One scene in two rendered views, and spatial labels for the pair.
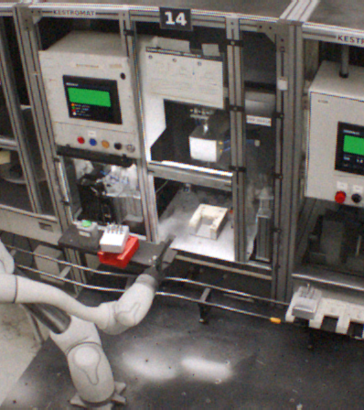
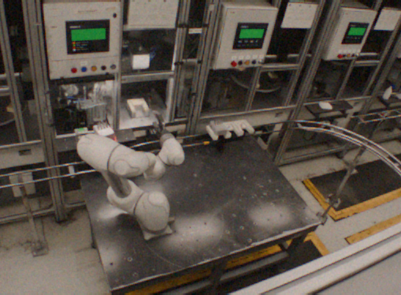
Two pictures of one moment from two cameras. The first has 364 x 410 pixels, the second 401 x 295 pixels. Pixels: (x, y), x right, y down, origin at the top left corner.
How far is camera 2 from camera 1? 1.59 m
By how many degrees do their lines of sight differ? 44
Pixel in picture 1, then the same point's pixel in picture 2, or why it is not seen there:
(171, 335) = not seen: hidden behind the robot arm
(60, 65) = (64, 13)
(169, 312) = not seen: hidden behind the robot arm
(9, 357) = (14, 266)
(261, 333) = (194, 155)
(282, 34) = not seen: outside the picture
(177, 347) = (165, 180)
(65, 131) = (61, 66)
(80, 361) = (157, 201)
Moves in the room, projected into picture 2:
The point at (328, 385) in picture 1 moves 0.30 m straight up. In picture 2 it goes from (245, 163) to (255, 134)
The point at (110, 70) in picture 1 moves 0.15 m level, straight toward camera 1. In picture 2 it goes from (105, 12) to (124, 20)
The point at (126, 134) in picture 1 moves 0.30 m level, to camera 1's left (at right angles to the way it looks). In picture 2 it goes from (111, 57) to (68, 71)
